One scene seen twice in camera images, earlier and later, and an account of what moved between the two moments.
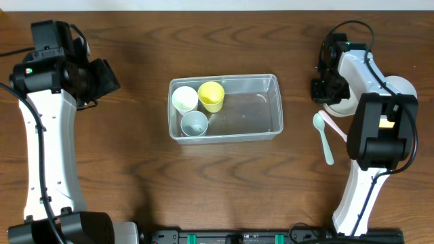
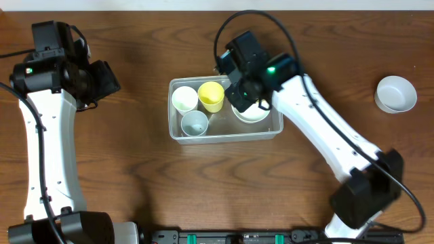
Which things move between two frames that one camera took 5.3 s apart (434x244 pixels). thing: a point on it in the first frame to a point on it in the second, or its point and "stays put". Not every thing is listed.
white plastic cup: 184,99 stays put
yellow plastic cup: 211,95 stays put
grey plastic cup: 194,123 stays put
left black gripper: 111,83 stays put
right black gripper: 320,95 to 236,93
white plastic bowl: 346,107 to 253,114
